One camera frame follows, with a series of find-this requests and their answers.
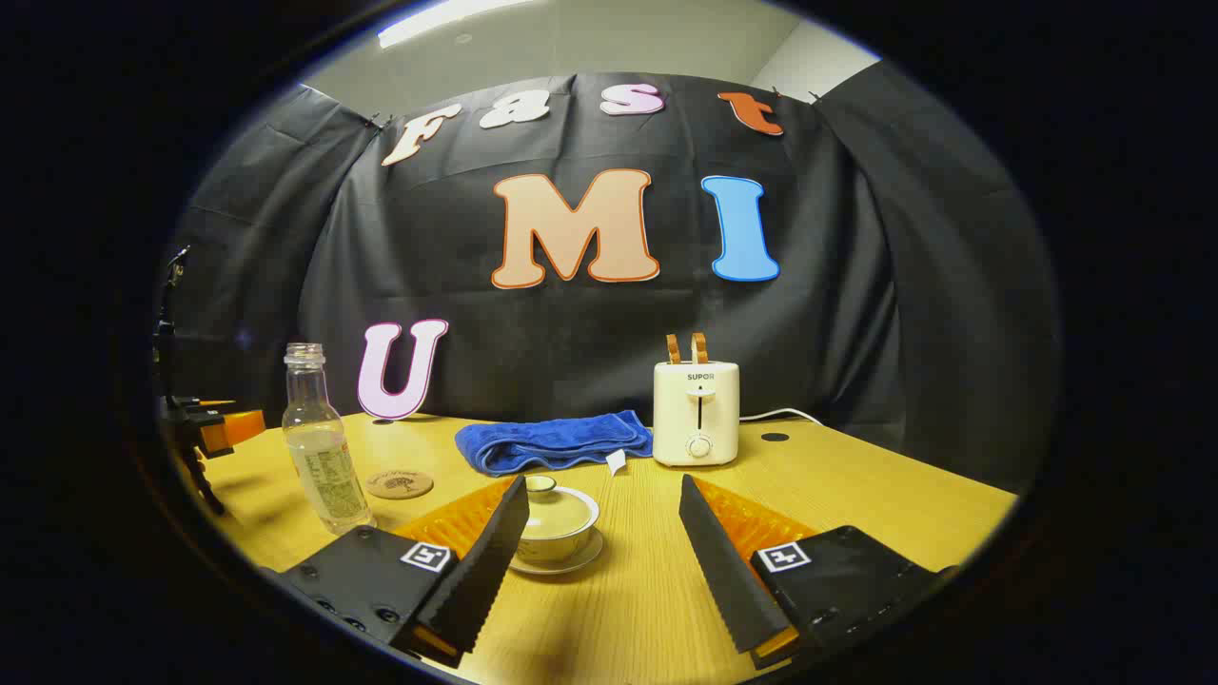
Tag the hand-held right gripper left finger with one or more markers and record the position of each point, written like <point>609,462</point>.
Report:
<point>485,561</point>

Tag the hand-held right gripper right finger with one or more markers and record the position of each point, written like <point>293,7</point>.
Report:
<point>723,571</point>

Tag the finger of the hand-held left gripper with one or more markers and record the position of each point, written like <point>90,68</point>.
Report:
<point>233,430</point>

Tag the white ceramic teacup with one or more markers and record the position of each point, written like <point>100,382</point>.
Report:
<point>563,548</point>

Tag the white teacup lid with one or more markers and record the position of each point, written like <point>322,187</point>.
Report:
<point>557,514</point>

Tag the clear plastic water bottle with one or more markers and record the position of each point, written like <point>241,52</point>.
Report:
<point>319,447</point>

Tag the round cork coaster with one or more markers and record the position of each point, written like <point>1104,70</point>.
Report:
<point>400,483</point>

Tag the white ceramic saucer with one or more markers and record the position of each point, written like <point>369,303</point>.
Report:
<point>582,563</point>

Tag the blue towel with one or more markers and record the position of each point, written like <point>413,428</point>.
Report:
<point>542,442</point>

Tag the cream toaster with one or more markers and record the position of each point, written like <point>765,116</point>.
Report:
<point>695,400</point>

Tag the toast bread slice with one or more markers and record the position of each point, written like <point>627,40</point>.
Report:
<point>673,348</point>
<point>699,347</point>

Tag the black backdrop cloth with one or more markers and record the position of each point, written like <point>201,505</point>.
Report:
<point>571,333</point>

